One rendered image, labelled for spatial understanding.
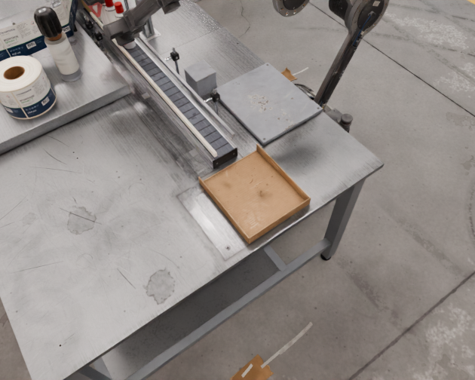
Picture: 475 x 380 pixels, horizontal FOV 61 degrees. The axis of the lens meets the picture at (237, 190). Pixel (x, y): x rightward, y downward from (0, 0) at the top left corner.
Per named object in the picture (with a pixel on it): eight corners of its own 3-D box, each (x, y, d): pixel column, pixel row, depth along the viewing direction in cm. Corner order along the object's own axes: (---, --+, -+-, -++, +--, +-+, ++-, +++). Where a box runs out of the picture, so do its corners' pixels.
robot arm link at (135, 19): (185, 4, 122) (169, -34, 118) (169, 10, 120) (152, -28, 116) (144, 32, 159) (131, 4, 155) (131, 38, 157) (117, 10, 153)
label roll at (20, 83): (19, 127, 156) (1, 99, 144) (-3, 101, 165) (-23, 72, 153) (65, 101, 163) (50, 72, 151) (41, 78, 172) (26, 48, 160)
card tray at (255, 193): (199, 183, 145) (197, 176, 142) (257, 149, 153) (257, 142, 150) (248, 244, 131) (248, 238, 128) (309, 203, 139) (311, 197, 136)
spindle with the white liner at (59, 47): (58, 73, 173) (26, 8, 148) (78, 65, 176) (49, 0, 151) (66, 84, 169) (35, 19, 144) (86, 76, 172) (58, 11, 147)
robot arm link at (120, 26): (145, 29, 155) (134, 7, 152) (117, 40, 150) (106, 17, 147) (136, 35, 165) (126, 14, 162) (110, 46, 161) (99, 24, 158)
